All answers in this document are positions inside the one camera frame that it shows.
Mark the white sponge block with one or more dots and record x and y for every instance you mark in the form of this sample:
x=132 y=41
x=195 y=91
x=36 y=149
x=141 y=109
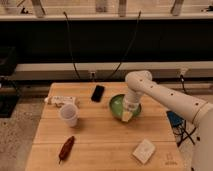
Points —
x=144 y=151

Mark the green ceramic bowl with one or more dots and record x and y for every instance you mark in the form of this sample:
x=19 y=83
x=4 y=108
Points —
x=117 y=109

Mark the black smartphone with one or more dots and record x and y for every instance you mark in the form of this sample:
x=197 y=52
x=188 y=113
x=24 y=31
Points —
x=98 y=93

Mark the white wall outlet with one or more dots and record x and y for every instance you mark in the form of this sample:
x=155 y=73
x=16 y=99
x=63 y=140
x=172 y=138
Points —
x=92 y=75

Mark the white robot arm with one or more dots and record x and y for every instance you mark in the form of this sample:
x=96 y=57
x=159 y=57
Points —
x=196 y=111

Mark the black box at left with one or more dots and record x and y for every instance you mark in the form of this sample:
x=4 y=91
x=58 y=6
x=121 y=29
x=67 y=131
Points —
x=8 y=63

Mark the translucent plastic cup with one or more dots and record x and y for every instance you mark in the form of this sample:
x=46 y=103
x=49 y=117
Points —
x=69 y=114

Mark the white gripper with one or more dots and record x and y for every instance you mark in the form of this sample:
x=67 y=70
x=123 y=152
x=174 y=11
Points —
x=131 y=102

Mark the blue object on floor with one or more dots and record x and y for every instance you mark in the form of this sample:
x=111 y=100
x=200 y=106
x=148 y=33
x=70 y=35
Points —
x=174 y=119

